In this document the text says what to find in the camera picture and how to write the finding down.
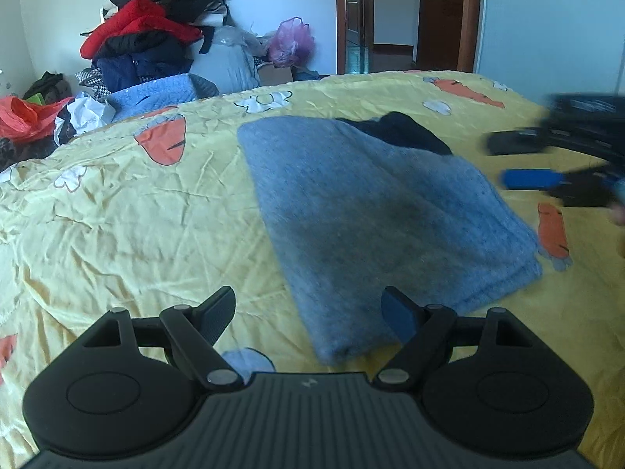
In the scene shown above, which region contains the blue-grey towel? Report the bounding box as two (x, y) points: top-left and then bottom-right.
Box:
(236, 111), (544, 365)

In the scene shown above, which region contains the glass panelled wooden door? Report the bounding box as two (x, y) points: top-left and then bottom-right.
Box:
(335, 0), (376, 75)

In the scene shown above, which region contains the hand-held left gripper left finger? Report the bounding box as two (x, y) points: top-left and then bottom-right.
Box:
(83, 286), (244, 392)

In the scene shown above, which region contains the black and white patterned cloth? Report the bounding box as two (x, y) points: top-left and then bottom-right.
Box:
(75, 68), (113, 101)

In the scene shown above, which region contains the light blue quilted cloth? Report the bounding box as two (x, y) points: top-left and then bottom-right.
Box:
(104, 73), (221, 121)

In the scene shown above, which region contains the cardboard box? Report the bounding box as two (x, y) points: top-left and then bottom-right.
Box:
(256, 61), (296, 87)

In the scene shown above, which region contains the pale grey bag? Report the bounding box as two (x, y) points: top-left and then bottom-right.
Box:
(190, 24), (263, 95)

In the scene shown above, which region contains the yellow carrot print blanket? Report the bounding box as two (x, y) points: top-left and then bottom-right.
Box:
(0, 70), (625, 469)

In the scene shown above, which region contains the pink plastic bag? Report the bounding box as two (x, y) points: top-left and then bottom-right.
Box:
(268, 16), (314, 68)

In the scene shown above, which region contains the dark patterned cloth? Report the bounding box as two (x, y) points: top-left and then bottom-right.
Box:
(0, 134), (57, 172)

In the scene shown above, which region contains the red jacket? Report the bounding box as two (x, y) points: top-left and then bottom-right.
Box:
(80, 0), (204, 60)

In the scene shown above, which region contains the white crumpled cloth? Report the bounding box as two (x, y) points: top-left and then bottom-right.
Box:
(53, 96), (116, 147)

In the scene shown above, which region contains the orange plastic bag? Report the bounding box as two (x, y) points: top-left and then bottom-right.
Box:
(0, 95), (74, 145)

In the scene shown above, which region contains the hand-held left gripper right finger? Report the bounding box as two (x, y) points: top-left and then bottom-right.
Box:
(374, 286), (540, 392)

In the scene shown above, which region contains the navy blue jacket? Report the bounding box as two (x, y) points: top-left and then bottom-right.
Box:
(92, 34), (196, 94)

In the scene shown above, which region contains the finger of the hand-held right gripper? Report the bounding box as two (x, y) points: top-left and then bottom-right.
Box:
(485, 129), (554, 156)
(500, 168), (573, 192)

